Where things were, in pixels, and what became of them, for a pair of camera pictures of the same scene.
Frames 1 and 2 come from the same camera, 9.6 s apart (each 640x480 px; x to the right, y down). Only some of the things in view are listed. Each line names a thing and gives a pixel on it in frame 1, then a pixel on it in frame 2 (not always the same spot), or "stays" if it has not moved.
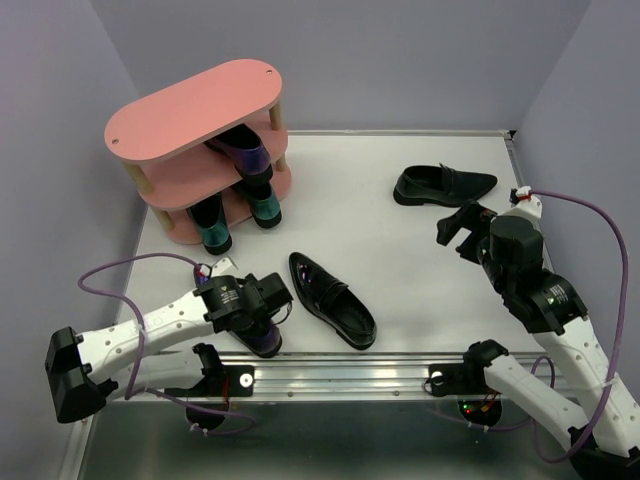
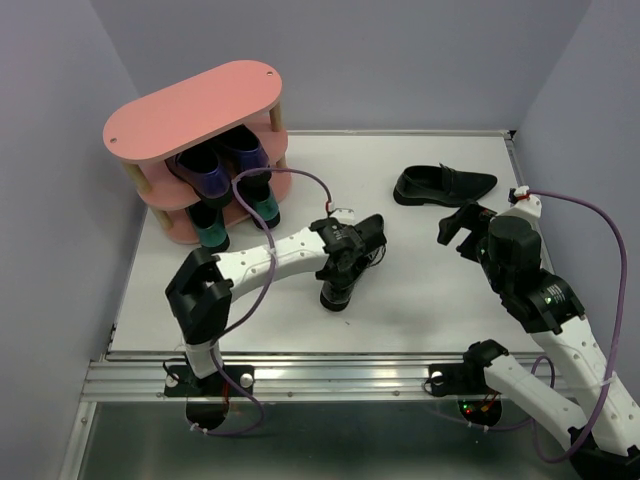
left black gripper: [248, 278] -> [329, 274]
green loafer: [211, 219] stays
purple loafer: [264, 339] -> [203, 168]
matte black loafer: [439, 185] stays
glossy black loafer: [333, 303] -> [336, 293]
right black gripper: [471, 216] stays
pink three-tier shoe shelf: [163, 143] stays
